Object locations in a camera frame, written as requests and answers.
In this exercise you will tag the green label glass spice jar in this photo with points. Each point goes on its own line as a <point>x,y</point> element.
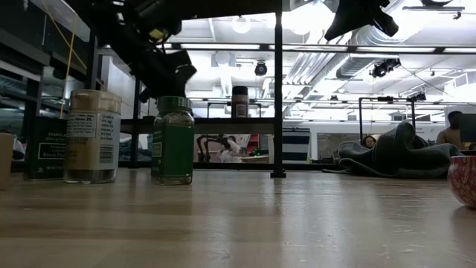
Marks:
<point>173,145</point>

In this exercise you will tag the purple label spice bottle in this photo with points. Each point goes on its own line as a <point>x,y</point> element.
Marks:
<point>240,102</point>

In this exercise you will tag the black monitor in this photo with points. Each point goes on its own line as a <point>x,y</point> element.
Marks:
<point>468,128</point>

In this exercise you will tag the tan lid spice jar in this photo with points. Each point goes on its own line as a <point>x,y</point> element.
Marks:
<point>93,137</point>

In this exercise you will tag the navy white striped object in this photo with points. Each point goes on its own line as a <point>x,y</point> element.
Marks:
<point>295,145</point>

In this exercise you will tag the tan cardboard box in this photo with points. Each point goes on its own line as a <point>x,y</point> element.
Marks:
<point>5,160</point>

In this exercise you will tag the black ceiling camera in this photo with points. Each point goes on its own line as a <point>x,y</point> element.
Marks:
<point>260,68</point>

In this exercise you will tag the black background robot arm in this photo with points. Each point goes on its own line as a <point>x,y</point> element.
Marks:
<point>202,143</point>

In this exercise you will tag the teal cloth pile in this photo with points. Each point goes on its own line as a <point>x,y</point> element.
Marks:
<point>128,147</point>

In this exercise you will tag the green black pepper tin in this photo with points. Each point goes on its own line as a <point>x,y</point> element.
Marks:
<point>46,149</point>

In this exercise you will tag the black table rig frame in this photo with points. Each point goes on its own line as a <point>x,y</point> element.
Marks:
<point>238,165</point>

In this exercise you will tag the black ceiling spotlight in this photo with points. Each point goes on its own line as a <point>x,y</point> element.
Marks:
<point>385,67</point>

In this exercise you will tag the grey cloth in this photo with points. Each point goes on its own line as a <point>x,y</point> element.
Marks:
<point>398,156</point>

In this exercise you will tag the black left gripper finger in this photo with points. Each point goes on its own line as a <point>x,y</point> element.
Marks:
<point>186,76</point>
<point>163,89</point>

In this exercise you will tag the dark storage rack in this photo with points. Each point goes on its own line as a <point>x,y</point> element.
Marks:
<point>22,74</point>

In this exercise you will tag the small white round tin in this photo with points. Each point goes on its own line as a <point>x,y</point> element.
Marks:
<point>465,180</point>

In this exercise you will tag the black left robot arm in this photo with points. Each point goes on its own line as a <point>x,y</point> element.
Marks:
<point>111,22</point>

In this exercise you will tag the black pipe stand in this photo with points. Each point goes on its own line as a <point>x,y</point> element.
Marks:
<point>360,119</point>

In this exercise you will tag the black metal wood shelf unit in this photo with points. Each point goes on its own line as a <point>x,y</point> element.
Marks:
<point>230,126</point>

